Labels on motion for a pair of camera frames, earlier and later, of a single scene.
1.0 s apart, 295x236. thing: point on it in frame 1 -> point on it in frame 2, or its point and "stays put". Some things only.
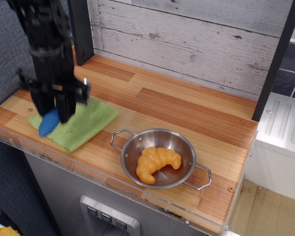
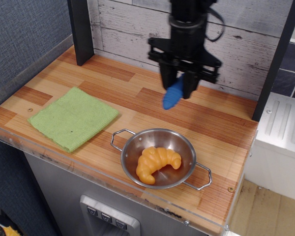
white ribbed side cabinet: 276,162 stays put
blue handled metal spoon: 49,121 -> 174,93
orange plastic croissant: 152,159 stays put
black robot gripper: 53,68 -> 186,49
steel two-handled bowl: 165,175 stays put
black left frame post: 83,37 stays put
